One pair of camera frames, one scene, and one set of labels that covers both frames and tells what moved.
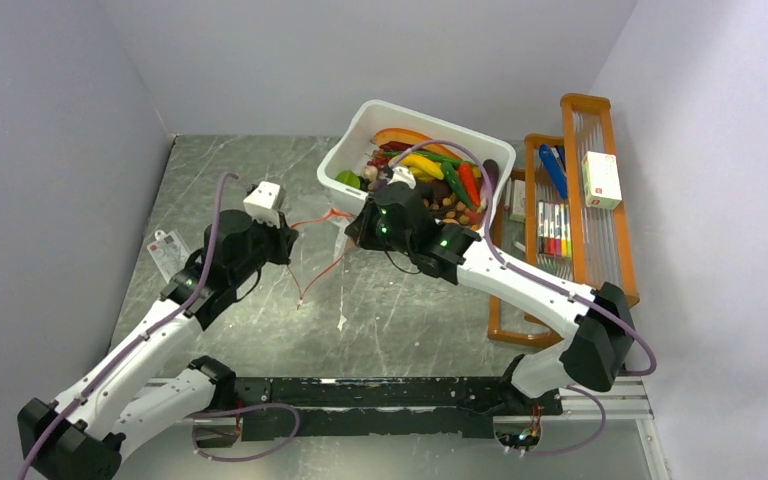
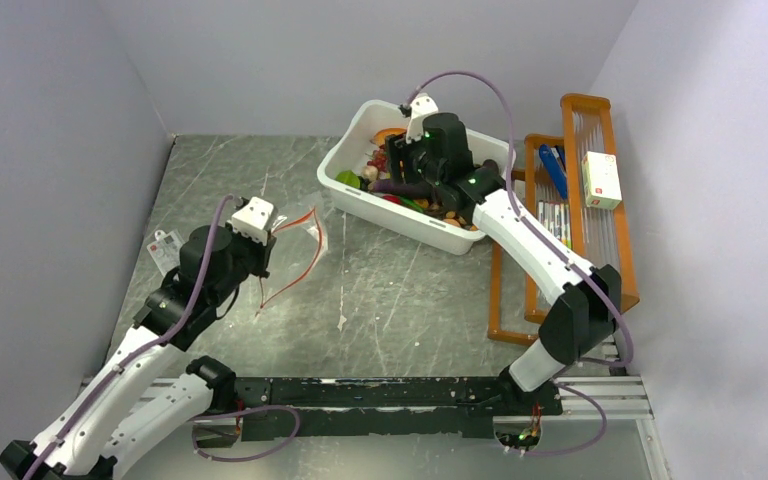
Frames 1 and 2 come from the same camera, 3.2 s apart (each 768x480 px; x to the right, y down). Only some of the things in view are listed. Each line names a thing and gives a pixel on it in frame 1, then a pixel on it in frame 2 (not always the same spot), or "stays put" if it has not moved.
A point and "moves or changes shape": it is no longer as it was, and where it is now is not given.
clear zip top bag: (320, 243) moves or changes shape
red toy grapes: (379, 159) stays put
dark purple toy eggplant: (492, 171) stays put
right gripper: (360, 229) -> (398, 152)
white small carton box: (601, 180) stays put
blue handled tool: (555, 161) stays put
